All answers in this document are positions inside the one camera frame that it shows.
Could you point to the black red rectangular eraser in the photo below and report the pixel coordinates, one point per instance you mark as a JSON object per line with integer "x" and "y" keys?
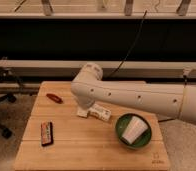
{"x": 46, "y": 133}

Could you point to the green bowl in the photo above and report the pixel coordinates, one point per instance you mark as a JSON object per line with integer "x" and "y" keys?
{"x": 142, "y": 141}

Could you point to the white rectangular box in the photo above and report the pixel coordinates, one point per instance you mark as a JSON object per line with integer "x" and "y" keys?
{"x": 97, "y": 111}

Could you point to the wooden table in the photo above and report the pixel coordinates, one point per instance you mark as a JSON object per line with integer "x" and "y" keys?
{"x": 83, "y": 144}

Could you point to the white paper cup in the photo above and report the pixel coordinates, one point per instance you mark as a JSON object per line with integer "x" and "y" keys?
{"x": 134, "y": 129}

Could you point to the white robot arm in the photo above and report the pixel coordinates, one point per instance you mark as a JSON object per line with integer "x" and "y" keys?
{"x": 176, "y": 101}

